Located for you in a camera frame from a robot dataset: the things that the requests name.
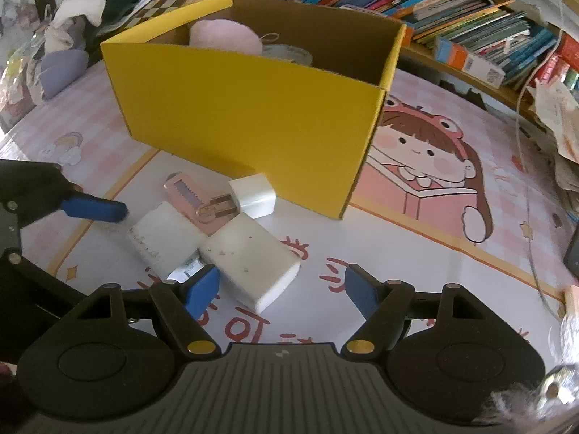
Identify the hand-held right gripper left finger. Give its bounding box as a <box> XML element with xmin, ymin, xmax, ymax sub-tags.
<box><xmin>68</xmin><ymin>263</ymin><xmax>221</xmax><ymax>360</ymax></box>

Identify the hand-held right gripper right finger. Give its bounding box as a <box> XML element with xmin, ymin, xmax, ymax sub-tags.
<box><xmin>340</xmin><ymin>263</ymin><xmax>491</xmax><ymax>359</ymax></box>

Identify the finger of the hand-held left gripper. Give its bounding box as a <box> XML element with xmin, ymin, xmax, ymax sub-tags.
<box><xmin>0</xmin><ymin>248</ymin><xmax>90</xmax><ymax>327</ymax></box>
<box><xmin>0</xmin><ymin>160</ymin><xmax>128</xmax><ymax>227</ymax></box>

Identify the large white power adapter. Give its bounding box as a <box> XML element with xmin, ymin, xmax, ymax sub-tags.
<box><xmin>199</xmin><ymin>214</ymin><xmax>302</xmax><ymax>314</ymax></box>

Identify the white adapter with folding prongs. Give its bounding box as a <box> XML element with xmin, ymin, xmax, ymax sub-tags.
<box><xmin>128</xmin><ymin>201</ymin><xmax>209</xmax><ymax>286</ymax></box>

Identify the pink comb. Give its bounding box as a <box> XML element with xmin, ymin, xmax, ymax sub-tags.
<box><xmin>164</xmin><ymin>172</ymin><xmax>218</xmax><ymax>236</ymax></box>

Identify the small white plug charger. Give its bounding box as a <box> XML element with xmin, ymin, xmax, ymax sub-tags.
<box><xmin>196</xmin><ymin>173</ymin><xmax>278</xmax><ymax>223</ymax></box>

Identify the yellow cardboard box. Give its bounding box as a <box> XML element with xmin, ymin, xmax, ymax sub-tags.
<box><xmin>100</xmin><ymin>0</ymin><xmax>407</xmax><ymax>221</ymax></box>

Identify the pink plush toy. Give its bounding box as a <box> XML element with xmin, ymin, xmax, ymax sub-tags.
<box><xmin>189</xmin><ymin>19</ymin><xmax>264</xmax><ymax>55</ymax></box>

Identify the clear tape roll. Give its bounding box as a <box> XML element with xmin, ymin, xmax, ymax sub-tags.
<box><xmin>261</xmin><ymin>44</ymin><xmax>314</xmax><ymax>66</ymax></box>

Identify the lavender garment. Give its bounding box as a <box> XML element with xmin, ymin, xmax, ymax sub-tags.
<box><xmin>38</xmin><ymin>49</ymin><xmax>91</xmax><ymax>100</ymax></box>

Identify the fuzzy pale cloth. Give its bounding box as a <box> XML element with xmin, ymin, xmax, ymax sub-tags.
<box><xmin>489</xmin><ymin>362</ymin><xmax>579</xmax><ymax>421</ymax></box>

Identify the dark green garment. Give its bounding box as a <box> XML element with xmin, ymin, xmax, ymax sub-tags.
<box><xmin>86</xmin><ymin>0</ymin><xmax>166</xmax><ymax>37</ymax></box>

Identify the black smartphone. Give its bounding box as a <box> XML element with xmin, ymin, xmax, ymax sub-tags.
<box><xmin>563</xmin><ymin>235</ymin><xmax>579</xmax><ymax>272</ymax></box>

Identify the white bookshelf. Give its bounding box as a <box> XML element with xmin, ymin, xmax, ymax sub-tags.
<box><xmin>231</xmin><ymin>0</ymin><xmax>579</xmax><ymax>118</ymax></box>

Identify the orange white carton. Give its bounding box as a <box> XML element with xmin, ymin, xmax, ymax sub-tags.
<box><xmin>434</xmin><ymin>36</ymin><xmax>506</xmax><ymax>89</ymax></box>

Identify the stack of papers and books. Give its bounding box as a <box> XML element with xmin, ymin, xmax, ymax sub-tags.
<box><xmin>527</xmin><ymin>68</ymin><xmax>579</xmax><ymax>218</ymax></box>

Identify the red book box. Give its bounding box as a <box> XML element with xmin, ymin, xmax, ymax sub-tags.
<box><xmin>538</xmin><ymin>31</ymin><xmax>579</xmax><ymax>91</ymax></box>

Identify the white charging cable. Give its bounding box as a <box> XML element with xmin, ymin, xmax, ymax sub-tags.
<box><xmin>516</xmin><ymin>0</ymin><xmax>579</xmax><ymax>326</ymax></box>

